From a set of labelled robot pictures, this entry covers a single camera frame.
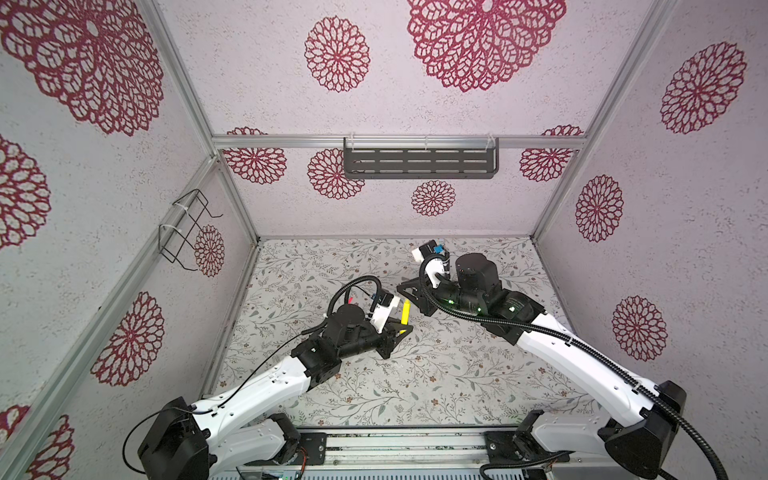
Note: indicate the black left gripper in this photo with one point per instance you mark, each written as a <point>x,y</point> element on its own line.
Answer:
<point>388,336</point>

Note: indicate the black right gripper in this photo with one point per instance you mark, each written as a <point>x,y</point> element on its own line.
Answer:
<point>414,286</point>

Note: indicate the yellow highlighter pen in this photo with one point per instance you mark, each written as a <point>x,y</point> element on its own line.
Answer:
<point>405,314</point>

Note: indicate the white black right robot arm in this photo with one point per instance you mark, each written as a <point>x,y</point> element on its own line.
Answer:
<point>637,422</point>

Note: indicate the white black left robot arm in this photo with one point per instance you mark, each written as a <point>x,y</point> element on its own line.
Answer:
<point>200,439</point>

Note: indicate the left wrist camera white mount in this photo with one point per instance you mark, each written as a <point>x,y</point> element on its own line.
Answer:
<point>382,311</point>

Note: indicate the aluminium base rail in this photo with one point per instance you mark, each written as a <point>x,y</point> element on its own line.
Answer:
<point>420,453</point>

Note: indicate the dark grey wall shelf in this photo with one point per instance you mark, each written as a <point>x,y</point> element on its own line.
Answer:
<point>425,163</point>

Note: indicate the black wire wall rack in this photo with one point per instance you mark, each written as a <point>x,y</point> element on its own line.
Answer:
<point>192,242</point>

